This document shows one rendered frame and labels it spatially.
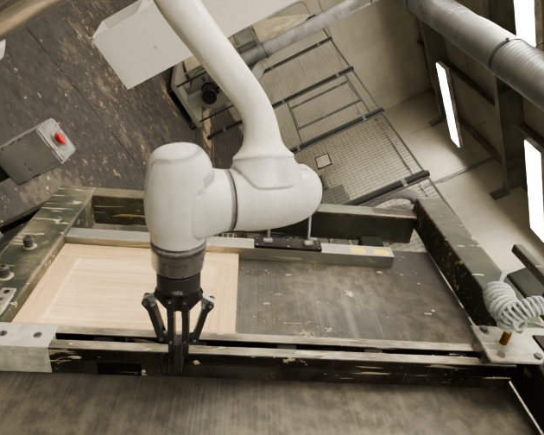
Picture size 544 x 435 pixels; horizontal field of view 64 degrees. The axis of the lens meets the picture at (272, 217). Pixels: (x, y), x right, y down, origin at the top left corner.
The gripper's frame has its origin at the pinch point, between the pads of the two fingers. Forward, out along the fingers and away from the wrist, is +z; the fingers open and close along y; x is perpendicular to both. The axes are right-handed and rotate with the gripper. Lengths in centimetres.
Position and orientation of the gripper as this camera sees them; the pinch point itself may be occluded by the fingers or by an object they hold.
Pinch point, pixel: (179, 353)
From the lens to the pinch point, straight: 89.3
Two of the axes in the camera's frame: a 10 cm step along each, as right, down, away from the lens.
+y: 9.9, 0.7, 0.8
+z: -1.0, 8.8, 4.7
